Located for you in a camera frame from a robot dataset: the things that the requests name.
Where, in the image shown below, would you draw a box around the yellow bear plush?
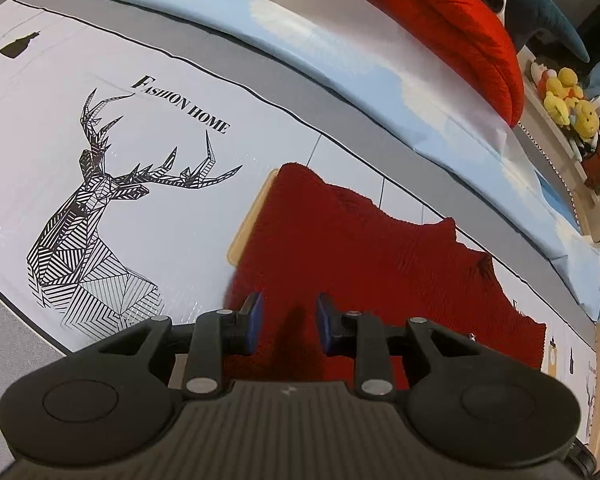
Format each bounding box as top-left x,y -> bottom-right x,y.
570,100 -> 600,145

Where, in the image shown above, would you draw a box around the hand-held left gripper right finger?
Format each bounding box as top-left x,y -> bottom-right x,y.
315,292 -> 476,397

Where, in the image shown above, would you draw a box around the blue shark plush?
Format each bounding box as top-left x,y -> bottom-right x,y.
495,0 -> 592,63

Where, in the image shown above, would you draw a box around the yellow duck plush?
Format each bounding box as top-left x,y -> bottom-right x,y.
544,67 -> 583,126

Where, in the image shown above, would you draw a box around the grey deer print bedsheet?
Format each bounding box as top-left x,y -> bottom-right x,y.
0,0 -> 600,461

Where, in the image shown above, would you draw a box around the red folded blanket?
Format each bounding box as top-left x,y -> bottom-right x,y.
300,0 -> 526,128

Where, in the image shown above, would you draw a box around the light blue sheet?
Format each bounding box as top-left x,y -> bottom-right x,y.
46,0 -> 600,322

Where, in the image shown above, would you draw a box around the yellow plush toys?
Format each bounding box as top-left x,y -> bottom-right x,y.
517,45 -> 600,211

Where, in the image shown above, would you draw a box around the dark red knit sweater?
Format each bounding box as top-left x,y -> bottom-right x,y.
224,162 -> 548,392

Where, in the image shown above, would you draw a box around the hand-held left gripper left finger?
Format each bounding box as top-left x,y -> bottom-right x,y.
97,291 -> 265,396

